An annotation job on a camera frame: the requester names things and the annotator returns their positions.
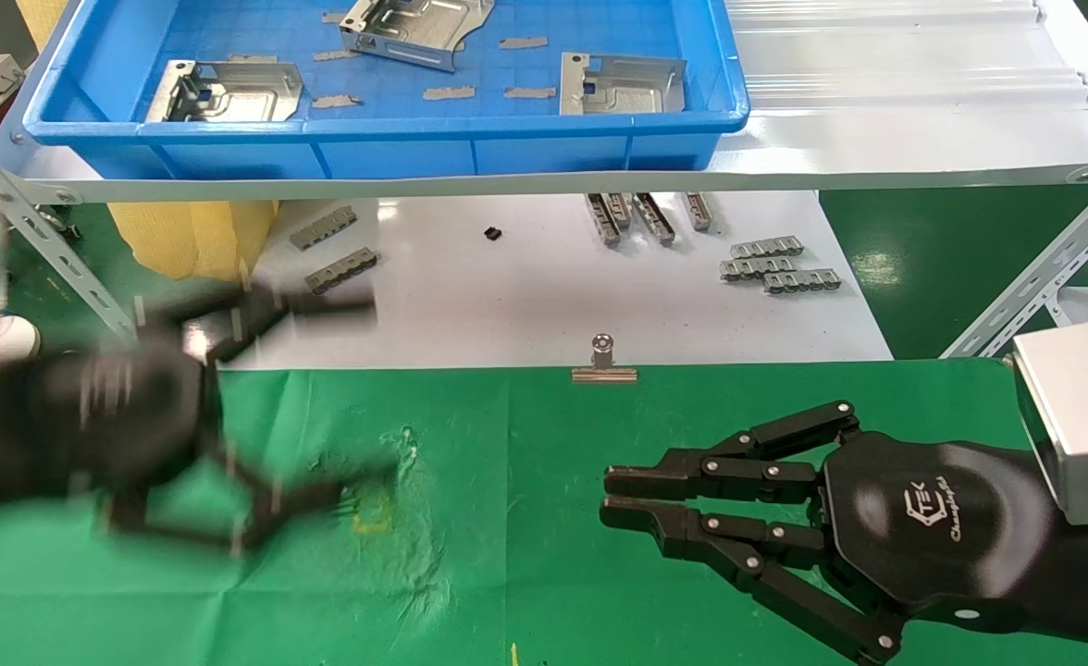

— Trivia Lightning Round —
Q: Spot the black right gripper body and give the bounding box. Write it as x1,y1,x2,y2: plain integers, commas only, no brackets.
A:
817,430,1061,635

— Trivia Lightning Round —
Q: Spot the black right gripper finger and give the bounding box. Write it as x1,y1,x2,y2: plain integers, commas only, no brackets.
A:
600,497,906,665
604,401,864,505

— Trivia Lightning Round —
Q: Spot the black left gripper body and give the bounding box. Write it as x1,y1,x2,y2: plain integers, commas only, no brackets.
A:
3,350,223,505

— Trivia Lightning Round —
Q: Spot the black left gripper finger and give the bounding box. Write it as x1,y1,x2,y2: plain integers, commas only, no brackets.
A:
95,442,399,558
135,282,380,369

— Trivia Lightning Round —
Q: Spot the stamped sheet metal bracket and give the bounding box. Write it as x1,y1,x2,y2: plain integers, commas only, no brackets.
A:
339,0,496,73
560,53,687,117
144,59,305,124

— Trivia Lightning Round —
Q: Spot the yellow foam bag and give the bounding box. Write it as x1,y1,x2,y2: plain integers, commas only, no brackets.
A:
15,0,278,283

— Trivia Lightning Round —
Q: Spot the white round base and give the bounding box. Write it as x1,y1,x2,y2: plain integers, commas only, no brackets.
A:
0,314,43,366

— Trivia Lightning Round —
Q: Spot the silver binder clip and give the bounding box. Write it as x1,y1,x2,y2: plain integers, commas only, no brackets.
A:
571,334,638,384

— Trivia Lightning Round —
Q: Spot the perforated angle steel strut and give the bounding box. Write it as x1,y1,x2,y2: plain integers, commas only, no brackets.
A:
0,120,138,341
940,162,1088,360

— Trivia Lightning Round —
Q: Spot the green table cloth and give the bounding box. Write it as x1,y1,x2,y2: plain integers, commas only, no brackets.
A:
0,359,1088,666

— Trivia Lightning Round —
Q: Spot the blue plastic tray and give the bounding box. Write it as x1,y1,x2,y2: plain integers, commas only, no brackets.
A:
21,0,750,181

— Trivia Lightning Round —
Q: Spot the metal strips group centre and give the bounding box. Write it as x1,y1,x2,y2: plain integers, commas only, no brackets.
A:
633,192,676,246

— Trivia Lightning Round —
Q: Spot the white metal shelf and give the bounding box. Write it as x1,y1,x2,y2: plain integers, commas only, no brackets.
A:
7,0,1088,204

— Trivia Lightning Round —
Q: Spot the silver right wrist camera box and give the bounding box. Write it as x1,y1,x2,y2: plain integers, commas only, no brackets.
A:
1013,320,1088,528

